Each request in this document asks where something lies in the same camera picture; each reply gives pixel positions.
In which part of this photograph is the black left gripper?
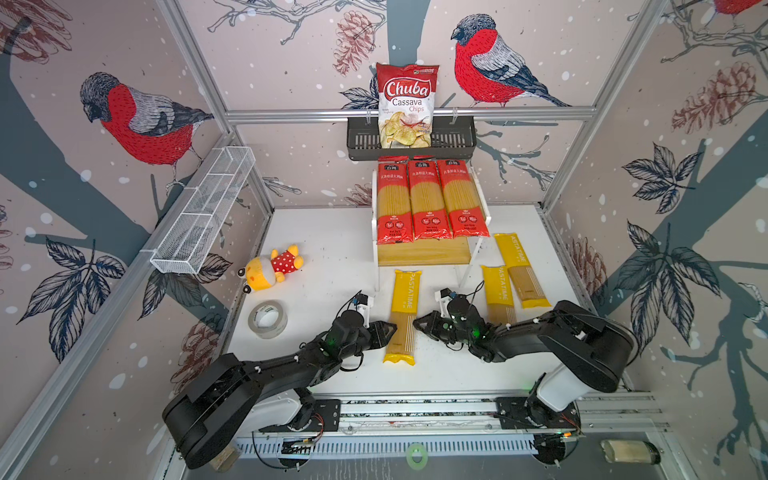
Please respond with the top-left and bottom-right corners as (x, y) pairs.
(339, 320), (399, 362)

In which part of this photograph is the yellow spaghetti bag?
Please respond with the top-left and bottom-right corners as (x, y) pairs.
(384, 270), (422, 366)
(482, 266), (517, 325)
(494, 233), (551, 309)

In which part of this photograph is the red spaghetti bag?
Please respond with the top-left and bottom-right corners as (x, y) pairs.
(408, 159), (452, 240)
(437, 159), (490, 237)
(376, 157), (414, 245)

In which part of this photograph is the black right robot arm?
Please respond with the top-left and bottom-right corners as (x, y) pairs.
(412, 294), (638, 430)

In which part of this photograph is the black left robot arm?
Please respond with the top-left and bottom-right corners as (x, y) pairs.
(162, 310), (398, 469)

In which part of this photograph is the wooden two-tier shelf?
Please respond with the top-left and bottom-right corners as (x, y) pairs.
(370, 171), (486, 290)

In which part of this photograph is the clear tape roll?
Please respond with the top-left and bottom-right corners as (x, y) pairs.
(247, 300), (288, 340)

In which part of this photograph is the yellow plush toy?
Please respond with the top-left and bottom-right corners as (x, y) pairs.
(237, 245), (304, 294)

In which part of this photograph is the glass jar left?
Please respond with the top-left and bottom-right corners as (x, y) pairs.
(209, 443), (241, 473)

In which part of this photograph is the glass jar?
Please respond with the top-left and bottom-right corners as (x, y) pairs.
(600, 439), (661, 465)
(209, 443), (241, 473)

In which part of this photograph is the Chuba cassava chips bag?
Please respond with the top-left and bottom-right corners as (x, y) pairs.
(376, 63), (439, 149)

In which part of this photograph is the glass jar right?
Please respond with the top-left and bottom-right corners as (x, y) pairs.
(600, 439), (661, 465)

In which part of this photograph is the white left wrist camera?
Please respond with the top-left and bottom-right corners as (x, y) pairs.
(352, 292), (375, 316)

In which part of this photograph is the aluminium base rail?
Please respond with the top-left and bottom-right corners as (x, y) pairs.
(228, 391), (669, 468)

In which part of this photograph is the black hanging wire basket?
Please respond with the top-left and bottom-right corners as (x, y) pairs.
(347, 116), (477, 161)

